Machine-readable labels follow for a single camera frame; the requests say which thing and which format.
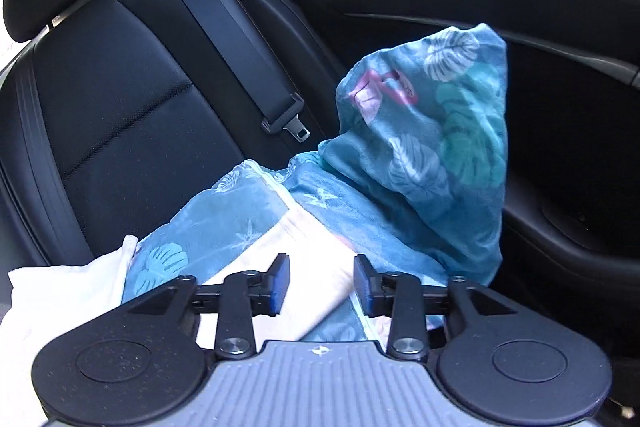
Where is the blue flamingo print storage bag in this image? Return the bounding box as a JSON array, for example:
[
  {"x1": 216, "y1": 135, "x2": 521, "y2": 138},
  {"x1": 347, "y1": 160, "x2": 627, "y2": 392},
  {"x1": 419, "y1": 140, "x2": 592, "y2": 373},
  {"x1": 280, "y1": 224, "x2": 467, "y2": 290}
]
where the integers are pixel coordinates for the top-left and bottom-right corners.
[{"x1": 120, "y1": 22, "x2": 510, "y2": 343}]

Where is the cream white garment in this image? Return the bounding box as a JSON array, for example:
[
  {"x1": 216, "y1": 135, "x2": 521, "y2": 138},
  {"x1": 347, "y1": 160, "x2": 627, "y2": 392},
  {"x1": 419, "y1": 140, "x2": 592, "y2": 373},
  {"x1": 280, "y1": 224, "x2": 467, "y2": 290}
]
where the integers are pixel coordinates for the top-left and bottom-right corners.
[{"x1": 0, "y1": 210, "x2": 396, "y2": 348}]

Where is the seat belt buckle tongue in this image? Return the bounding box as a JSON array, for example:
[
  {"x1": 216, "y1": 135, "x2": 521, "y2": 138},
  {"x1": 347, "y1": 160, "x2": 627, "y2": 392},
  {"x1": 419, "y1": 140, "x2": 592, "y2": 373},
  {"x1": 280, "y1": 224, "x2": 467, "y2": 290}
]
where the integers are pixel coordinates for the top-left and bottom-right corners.
[{"x1": 262, "y1": 93, "x2": 311, "y2": 143}]

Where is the black leather car seat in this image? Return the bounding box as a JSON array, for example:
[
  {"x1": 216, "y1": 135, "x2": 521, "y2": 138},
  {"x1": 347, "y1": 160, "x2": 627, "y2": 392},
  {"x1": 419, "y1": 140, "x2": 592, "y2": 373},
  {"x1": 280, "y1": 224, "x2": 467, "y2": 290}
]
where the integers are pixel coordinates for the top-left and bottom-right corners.
[{"x1": 1, "y1": 0, "x2": 345, "y2": 272}]

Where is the black car door panel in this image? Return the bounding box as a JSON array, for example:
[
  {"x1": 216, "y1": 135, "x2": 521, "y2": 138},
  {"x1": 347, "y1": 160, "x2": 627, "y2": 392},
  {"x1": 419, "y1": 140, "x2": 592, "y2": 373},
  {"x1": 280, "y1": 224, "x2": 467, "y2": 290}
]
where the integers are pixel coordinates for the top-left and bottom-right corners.
[{"x1": 293, "y1": 0, "x2": 639, "y2": 415}]

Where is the black seat belt strap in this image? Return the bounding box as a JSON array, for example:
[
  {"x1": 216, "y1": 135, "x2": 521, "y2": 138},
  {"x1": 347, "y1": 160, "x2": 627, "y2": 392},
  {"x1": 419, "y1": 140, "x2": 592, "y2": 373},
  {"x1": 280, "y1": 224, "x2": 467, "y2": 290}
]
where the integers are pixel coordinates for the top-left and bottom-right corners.
[{"x1": 159, "y1": 0, "x2": 306, "y2": 134}]

